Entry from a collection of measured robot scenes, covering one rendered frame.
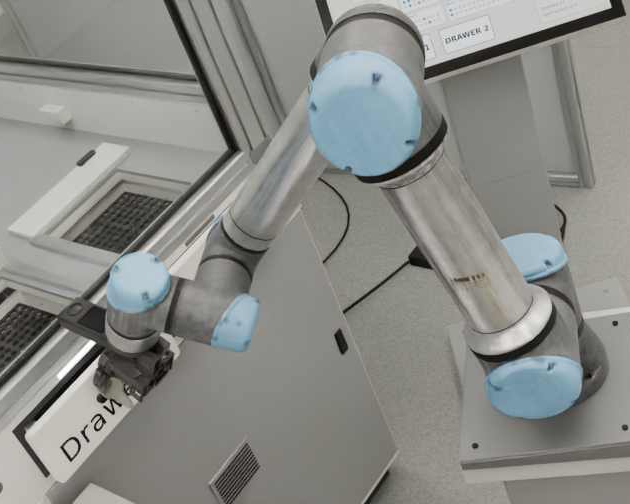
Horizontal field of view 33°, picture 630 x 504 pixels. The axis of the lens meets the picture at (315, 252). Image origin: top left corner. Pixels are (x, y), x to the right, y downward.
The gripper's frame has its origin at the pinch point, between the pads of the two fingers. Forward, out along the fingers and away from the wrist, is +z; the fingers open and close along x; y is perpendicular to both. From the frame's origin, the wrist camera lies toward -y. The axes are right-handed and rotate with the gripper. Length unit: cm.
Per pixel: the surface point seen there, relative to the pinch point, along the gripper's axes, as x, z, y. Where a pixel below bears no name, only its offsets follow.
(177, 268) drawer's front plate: 23.0, 2.7, -6.0
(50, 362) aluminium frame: -3.5, 0.8, -9.8
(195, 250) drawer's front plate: 27.8, 2.7, -5.9
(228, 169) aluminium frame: 42.3, -1.3, -10.5
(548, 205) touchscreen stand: 96, 22, 38
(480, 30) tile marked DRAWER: 87, -18, 10
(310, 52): 153, 89, -48
